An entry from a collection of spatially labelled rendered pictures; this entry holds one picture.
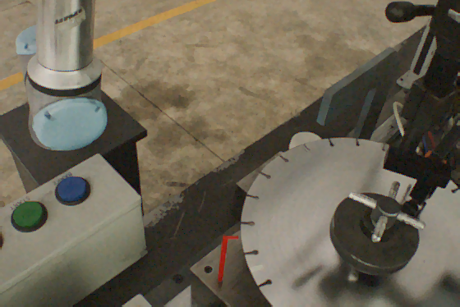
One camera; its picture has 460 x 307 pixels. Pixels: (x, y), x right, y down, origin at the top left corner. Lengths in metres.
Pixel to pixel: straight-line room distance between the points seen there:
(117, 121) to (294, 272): 0.57
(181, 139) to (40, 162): 1.14
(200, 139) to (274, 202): 1.43
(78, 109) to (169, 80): 1.63
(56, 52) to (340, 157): 0.42
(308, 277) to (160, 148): 1.48
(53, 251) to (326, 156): 0.38
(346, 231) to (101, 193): 0.33
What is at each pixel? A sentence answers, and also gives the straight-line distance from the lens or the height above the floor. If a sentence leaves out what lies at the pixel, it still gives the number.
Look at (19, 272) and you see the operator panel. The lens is 0.59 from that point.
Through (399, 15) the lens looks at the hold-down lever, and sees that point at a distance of 0.43.
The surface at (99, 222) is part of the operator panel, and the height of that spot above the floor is 0.90.
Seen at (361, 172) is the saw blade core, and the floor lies 0.95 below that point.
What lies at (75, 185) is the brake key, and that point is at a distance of 0.64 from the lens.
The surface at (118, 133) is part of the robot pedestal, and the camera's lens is 0.93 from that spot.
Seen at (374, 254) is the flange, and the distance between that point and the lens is 0.54.
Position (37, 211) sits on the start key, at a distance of 0.63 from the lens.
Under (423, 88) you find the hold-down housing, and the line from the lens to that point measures 0.50.
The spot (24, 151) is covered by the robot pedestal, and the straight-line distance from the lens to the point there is 0.94.
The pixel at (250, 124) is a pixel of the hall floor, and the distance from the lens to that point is 2.07.
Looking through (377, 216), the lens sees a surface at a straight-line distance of 0.53.
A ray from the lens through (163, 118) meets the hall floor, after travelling 2.07.
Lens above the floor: 1.39
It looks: 44 degrees down
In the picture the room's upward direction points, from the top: 6 degrees clockwise
